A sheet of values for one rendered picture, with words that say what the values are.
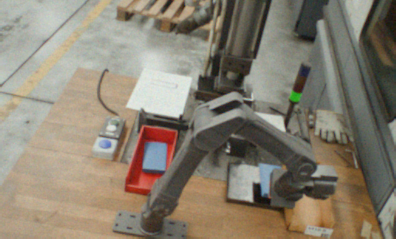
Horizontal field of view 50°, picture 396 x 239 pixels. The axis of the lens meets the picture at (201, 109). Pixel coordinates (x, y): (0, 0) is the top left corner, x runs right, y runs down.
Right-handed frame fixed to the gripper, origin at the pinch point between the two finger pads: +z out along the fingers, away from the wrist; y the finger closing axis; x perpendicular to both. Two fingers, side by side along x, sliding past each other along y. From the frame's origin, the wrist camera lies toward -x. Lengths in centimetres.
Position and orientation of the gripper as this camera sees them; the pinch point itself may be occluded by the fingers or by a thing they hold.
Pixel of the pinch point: (274, 195)
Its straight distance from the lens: 127.8
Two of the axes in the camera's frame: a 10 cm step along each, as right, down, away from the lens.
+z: -1.3, 4.1, 9.0
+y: 1.3, -9.0, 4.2
